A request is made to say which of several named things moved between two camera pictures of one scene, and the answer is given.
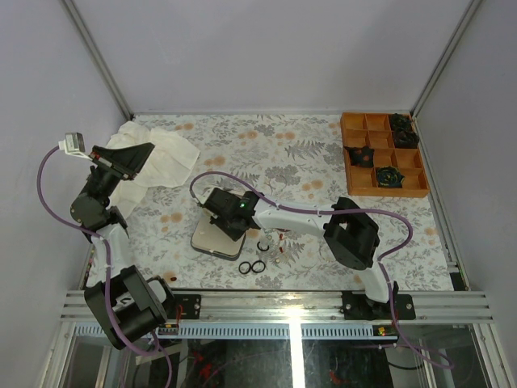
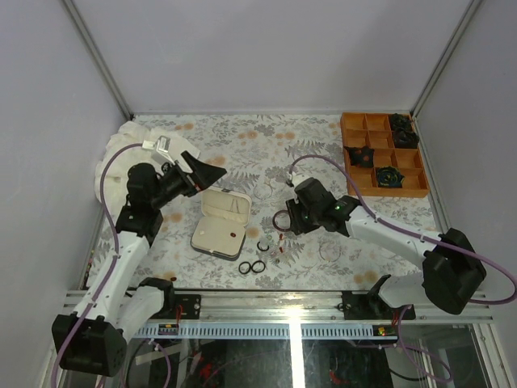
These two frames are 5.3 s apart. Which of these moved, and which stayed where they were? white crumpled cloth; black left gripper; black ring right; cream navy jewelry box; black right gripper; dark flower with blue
Moved: black left gripper; black right gripper
Stayed: white crumpled cloth; black ring right; dark flower with blue; cream navy jewelry box
